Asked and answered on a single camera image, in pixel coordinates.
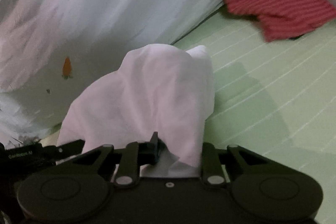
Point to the red striped garment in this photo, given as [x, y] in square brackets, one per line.
[278, 8]

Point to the white carrot print sheet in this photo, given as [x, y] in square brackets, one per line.
[105, 8]

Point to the green striped bed sheet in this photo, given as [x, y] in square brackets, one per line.
[275, 98]

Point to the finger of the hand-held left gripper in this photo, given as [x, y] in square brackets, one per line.
[71, 146]

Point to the white garment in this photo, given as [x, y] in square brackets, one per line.
[157, 92]

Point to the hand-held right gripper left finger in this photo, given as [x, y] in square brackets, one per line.
[156, 147]

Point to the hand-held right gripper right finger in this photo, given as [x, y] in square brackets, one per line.
[210, 159]

